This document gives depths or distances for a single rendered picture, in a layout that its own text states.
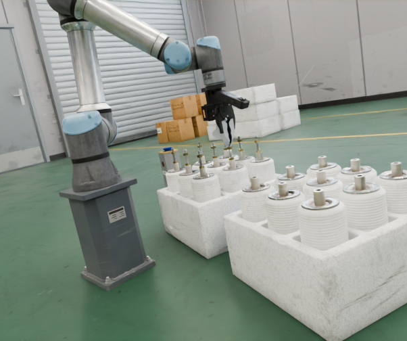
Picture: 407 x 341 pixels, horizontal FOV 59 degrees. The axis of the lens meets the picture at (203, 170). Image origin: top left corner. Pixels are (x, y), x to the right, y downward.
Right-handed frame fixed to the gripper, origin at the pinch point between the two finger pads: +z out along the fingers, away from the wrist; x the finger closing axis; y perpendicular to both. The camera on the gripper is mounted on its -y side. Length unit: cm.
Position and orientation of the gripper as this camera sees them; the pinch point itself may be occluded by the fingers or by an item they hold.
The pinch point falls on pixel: (230, 142)
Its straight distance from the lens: 125.8
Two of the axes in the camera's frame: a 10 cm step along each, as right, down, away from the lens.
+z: 1.8, 9.7, 1.9
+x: -6.4, 2.6, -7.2
